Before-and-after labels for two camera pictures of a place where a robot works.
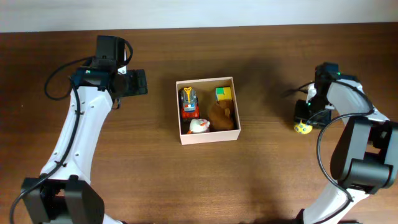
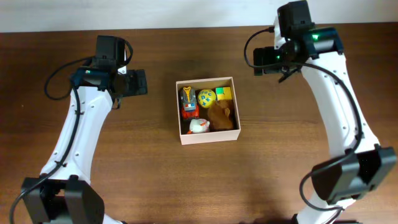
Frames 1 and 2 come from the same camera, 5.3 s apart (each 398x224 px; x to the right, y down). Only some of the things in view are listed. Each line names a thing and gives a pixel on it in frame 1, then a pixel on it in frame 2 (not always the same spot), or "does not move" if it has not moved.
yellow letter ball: x=303 y=129 → x=206 y=97
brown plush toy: x=221 y=116 does not move
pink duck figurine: x=196 y=125 does not move
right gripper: x=299 y=115 → x=267 y=52
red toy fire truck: x=189 y=103 does not move
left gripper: x=141 y=86 does not move
